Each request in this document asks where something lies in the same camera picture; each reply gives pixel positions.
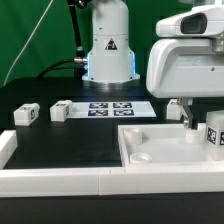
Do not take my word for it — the white U-shaped fence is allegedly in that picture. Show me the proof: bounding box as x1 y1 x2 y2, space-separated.
0 131 224 197

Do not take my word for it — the white cable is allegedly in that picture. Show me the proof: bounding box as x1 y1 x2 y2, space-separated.
3 0 54 87

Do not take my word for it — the white square tabletop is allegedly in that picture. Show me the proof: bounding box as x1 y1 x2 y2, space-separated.
118 123 219 167

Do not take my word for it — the black cable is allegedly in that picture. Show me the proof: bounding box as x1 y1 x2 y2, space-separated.
37 0 89 79

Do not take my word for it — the white paper with fiducial markers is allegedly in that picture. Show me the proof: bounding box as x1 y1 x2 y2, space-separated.
68 101 156 118

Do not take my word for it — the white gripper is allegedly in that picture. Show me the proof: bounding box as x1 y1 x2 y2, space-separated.
146 0 224 130

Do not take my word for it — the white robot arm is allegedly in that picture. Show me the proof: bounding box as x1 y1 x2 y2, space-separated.
82 0 224 129

